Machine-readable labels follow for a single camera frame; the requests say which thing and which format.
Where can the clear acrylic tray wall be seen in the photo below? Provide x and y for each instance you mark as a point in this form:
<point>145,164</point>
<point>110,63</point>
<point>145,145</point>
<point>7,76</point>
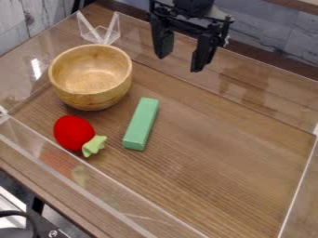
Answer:
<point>214,178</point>

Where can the wooden bowl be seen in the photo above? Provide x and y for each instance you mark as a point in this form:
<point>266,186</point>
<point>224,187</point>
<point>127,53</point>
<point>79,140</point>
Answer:
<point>91,76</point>

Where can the clear acrylic corner bracket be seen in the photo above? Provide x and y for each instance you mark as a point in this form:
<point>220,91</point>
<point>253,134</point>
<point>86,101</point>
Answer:
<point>103,35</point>

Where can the green rectangular block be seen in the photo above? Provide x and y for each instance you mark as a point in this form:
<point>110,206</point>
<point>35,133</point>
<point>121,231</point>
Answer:
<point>138,132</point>

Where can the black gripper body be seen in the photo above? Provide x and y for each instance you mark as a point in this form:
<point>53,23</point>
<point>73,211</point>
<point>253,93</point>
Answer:
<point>190,16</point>

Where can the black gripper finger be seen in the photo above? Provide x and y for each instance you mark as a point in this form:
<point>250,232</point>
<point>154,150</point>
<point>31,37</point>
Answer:
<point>206,48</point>
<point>162,36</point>

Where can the red plush strawberry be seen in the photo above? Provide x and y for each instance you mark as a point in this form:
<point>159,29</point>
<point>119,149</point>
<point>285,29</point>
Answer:
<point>77,135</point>

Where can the black table leg bracket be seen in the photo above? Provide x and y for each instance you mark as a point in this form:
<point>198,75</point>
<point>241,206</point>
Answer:
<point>47,229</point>

